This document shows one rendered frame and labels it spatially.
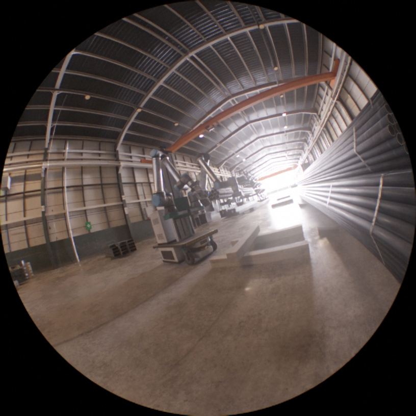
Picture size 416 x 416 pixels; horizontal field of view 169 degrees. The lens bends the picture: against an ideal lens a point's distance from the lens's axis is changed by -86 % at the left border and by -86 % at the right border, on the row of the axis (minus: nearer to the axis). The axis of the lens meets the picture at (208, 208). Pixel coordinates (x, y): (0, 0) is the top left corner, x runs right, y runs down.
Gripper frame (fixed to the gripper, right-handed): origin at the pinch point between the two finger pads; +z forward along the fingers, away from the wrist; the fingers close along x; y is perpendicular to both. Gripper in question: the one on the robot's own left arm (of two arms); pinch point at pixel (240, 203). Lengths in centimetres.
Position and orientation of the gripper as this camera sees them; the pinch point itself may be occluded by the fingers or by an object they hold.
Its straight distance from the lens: 172.6
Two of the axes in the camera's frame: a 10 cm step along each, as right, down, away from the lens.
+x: 8.1, -2.7, -5.3
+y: -5.1, 1.3, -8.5
